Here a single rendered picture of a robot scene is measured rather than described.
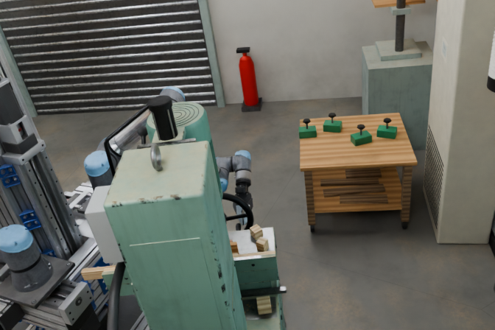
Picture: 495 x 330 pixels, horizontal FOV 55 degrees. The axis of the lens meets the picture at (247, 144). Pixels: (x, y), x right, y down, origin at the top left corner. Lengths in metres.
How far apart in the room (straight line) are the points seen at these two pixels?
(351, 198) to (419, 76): 1.04
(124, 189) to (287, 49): 3.48
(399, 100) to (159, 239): 2.74
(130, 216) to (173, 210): 0.10
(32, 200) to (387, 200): 1.98
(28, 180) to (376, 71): 2.38
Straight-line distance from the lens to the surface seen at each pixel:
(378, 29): 4.38
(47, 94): 5.34
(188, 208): 1.03
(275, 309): 1.68
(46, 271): 2.03
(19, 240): 1.92
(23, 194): 2.10
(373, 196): 3.05
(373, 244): 3.02
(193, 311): 1.26
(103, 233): 1.15
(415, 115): 3.68
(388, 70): 3.48
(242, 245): 1.76
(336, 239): 3.05
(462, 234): 3.04
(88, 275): 1.82
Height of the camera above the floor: 2.12
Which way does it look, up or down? 32 degrees down
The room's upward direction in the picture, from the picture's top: 9 degrees counter-clockwise
